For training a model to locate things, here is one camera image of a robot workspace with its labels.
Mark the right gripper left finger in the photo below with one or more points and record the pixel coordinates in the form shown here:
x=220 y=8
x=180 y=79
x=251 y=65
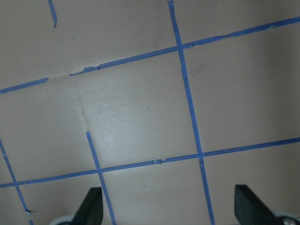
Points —
x=90 y=211

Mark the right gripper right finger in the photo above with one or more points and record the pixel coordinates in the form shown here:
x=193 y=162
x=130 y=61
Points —
x=250 y=210

